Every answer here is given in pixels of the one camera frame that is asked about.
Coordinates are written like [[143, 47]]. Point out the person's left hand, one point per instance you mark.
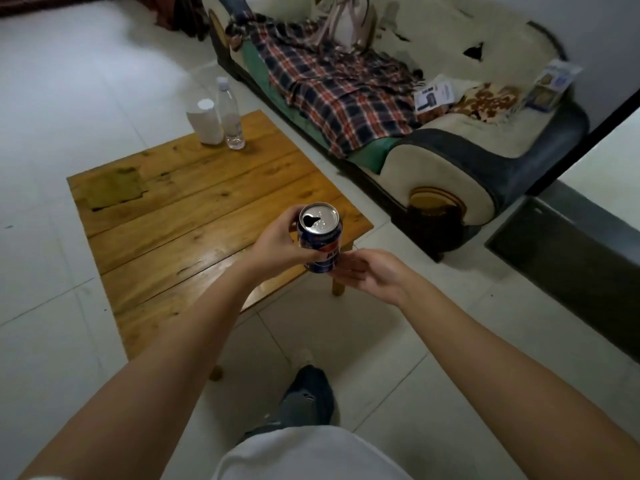
[[272, 249]]

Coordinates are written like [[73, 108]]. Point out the person's white shirt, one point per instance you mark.
[[305, 454]]

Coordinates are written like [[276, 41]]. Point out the person's right hand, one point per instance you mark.
[[376, 274]]

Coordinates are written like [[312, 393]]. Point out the white paper leaflet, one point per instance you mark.
[[434, 96]]

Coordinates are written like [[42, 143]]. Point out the blue and white box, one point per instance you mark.
[[550, 87]]

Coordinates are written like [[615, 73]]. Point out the person's right thumb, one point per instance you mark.
[[361, 253]]

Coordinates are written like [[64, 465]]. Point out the plaid blanket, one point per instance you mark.
[[335, 89]]

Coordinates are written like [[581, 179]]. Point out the person's left thumb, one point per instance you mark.
[[304, 253]]

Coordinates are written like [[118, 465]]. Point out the person's jeans leg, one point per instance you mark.
[[305, 399]]

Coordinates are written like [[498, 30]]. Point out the white and pink bag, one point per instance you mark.
[[347, 22]]

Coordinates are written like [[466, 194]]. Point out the person's right forearm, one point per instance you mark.
[[510, 379]]

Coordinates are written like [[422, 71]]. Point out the person's white shoe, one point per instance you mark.
[[302, 357]]

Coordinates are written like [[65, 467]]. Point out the floral brown cushion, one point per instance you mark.
[[487, 102]]

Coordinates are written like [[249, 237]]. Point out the clear plastic water bottle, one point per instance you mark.
[[231, 117]]

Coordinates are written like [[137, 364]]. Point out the wooden coffee table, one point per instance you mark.
[[200, 214]]

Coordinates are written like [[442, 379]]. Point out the white plastic jar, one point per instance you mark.
[[205, 122]]

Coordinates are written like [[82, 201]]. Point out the person's left forearm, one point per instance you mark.
[[150, 369]]

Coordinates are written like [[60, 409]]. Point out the blue soda can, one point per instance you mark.
[[320, 237]]

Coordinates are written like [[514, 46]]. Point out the worn cream and black sofa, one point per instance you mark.
[[440, 139]]

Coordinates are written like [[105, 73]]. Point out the dark floor mat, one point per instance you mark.
[[570, 264]]

